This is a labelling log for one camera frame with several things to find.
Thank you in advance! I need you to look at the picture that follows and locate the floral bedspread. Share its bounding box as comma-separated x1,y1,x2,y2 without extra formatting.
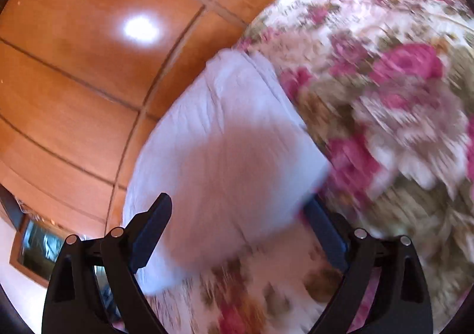
144,0,474,334

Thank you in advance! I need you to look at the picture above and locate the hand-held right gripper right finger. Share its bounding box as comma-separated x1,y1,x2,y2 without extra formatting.
302,197,434,334

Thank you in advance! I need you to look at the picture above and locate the wooden framed glass panel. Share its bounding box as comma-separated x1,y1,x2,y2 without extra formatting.
9,213,75,286

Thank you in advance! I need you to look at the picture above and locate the white quilted jacket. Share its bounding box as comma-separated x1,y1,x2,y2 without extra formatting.
122,49,332,298

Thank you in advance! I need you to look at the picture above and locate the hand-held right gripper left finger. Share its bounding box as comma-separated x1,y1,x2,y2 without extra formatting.
41,192,173,334

